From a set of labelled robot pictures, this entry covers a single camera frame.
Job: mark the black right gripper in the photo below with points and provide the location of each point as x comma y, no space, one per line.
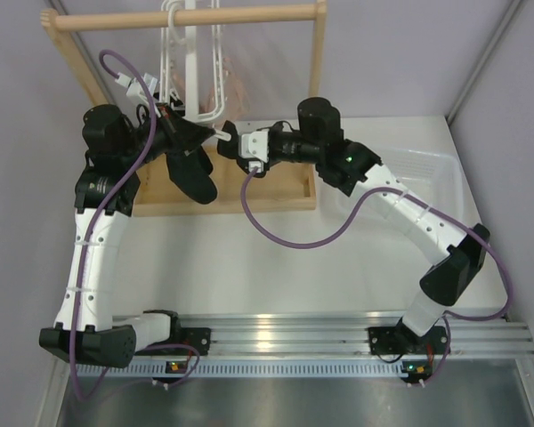
277,129

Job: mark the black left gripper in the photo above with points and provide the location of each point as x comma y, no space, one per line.
182,135

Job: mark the pink sock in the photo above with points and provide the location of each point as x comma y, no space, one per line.
235,95

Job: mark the white plastic clip hanger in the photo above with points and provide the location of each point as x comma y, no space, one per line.
178,79

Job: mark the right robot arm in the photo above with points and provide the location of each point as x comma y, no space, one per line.
456,253

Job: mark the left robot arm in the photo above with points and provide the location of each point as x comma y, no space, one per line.
84,331

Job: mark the white plastic basket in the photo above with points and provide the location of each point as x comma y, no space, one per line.
435,178

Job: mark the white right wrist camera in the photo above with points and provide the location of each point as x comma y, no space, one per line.
254,151

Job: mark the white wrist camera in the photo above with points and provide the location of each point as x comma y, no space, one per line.
254,151
134,89

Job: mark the wooden drying rack frame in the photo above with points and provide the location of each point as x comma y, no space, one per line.
291,189

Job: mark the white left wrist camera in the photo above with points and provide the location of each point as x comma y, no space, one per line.
134,89

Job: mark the aluminium mounting rail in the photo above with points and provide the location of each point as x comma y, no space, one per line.
330,346

